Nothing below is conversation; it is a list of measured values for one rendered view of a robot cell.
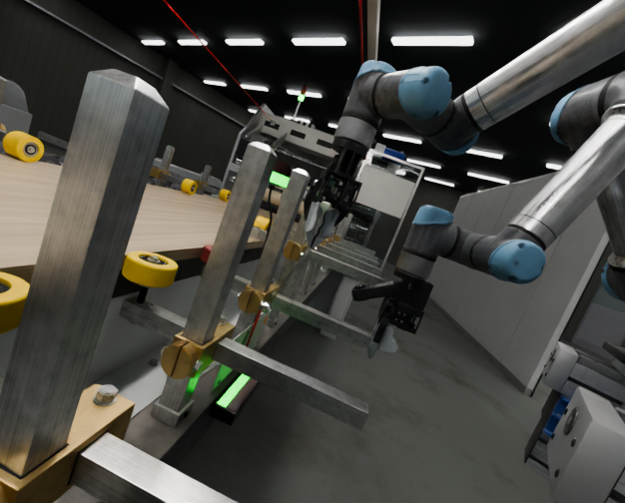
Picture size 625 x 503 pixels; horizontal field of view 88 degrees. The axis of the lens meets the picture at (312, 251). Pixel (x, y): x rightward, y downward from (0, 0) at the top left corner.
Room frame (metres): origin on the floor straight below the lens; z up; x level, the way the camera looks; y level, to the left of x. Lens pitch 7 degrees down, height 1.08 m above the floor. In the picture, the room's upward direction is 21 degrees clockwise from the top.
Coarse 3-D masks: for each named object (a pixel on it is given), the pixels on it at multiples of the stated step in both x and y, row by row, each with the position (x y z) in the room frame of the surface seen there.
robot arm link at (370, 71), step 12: (372, 60) 0.63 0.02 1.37; (360, 72) 0.63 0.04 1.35; (372, 72) 0.62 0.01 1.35; (384, 72) 0.62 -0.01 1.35; (360, 84) 0.62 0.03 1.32; (372, 84) 0.60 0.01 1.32; (360, 96) 0.62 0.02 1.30; (348, 108) 0.63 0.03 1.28; (360, 108) 0.62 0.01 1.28; (372, 108) 0.61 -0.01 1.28; (372, 120) 0.62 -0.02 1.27
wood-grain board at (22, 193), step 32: (0, 160) 0.86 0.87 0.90; (0, 192) 0.59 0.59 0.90; (32, 192) 0.67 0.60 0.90; (160, 192) 1.47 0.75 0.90; (0, 224) 0.44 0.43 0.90; (32, 224) 0.49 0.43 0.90; (160, 224) 0.83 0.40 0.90; (192, 224) 1.00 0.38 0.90; (0, 256) 0.35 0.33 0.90; (32, 256) 0.38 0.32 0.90; (192, 256) 0.73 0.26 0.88
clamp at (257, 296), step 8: (248, 288) 0.69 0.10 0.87; (256, 288) 0.70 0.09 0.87; (272, 288) 0.75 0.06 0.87; (240, 296) 0.67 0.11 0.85; (248, 296) 0.67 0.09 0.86; (256, 296) 0.67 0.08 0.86; (264, 296) 0.69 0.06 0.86; (240, 304) 0.67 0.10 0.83; (248, 304) 0.68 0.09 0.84; (256, 304) 0.67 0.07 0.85; (248, 312) 0.67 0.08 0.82; (256, 312) 0.69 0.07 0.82
